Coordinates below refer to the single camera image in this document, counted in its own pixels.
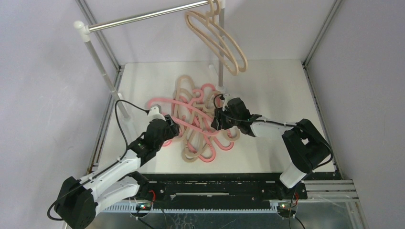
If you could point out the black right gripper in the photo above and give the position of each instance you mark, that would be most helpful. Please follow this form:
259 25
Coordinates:
219 119

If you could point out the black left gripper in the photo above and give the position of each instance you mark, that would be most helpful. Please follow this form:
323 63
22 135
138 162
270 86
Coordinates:
172 127

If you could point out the beige hanger large hook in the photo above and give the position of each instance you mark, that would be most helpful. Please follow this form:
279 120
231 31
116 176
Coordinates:
225 139

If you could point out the pink hanger top hook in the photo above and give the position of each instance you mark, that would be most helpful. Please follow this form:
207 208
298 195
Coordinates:
198 94

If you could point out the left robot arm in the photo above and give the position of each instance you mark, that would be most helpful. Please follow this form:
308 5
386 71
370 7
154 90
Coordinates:
81 200

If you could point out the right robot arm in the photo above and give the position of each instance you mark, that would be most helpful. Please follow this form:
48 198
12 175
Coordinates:
307 148

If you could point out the pink hanger long bar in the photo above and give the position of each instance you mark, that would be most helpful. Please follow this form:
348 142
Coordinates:
207 89

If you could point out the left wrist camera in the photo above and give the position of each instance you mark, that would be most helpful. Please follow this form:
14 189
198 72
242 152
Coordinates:
155 113

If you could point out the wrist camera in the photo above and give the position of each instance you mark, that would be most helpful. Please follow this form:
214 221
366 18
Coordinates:
155 113
226 98

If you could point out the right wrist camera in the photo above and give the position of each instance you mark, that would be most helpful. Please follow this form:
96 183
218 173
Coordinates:
226 98

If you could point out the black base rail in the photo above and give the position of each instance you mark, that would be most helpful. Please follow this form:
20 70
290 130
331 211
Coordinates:
227 191

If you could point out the aluminium frame post left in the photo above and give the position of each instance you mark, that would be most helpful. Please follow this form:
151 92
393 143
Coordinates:
90 18

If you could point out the aluminium frame post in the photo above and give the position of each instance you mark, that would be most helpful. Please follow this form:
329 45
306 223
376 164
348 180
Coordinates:
90 18
322 32

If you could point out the aluminium frame post right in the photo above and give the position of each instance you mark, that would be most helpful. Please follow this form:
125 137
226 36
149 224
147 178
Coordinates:
322 32

